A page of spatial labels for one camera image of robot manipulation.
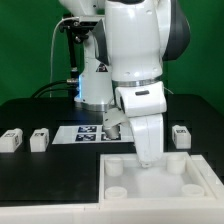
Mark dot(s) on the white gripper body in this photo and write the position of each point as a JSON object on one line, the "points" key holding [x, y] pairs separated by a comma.
{"points": [[148, 134]]}

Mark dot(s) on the white square table top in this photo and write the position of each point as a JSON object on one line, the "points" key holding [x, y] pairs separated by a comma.
{"points": [[175, 177]]}

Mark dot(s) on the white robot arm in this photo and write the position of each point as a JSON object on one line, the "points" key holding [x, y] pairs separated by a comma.
{"points": [[125, 45]]}

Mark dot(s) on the white L-shaped obstacle fence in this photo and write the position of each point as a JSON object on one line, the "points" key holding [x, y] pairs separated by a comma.
{"points": [[157, 212]]}

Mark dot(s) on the white sheet with AprilTags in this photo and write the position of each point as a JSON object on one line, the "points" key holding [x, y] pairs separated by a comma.
{"points": [[89, 134]]}

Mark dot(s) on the black camera on stand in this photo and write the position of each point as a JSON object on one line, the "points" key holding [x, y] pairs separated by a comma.
{"points": [[77, 32]]}

